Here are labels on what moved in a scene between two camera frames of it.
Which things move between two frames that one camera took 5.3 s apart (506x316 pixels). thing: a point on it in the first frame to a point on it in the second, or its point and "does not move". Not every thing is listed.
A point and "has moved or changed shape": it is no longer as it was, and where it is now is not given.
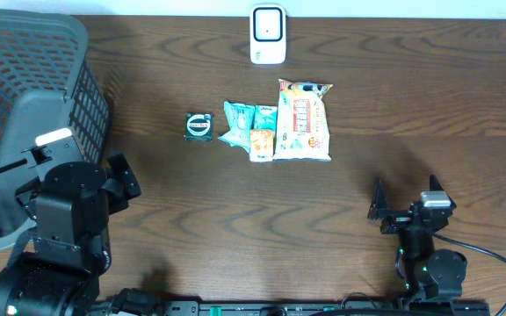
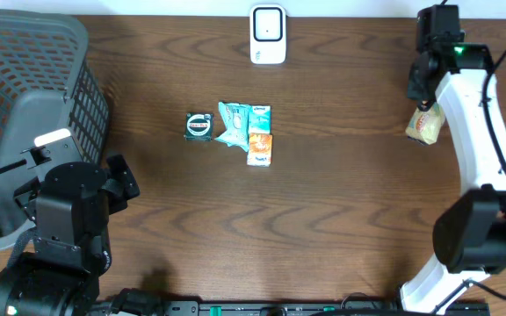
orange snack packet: x=261 y=145 has moved or changed shape
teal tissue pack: x=265 y=117 has moved or changed shape
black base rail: x=378 y=308 does not move
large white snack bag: x=302 y=131 to x=426 y=125
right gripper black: x=379 y=210 to x=414 y=91
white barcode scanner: x=268 y=34 does not move
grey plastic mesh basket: x=30 y=77 does not move
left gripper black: x=118 y=199 does not move
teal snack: x=241 y=118 does not move
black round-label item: x=198 y=126 does not move
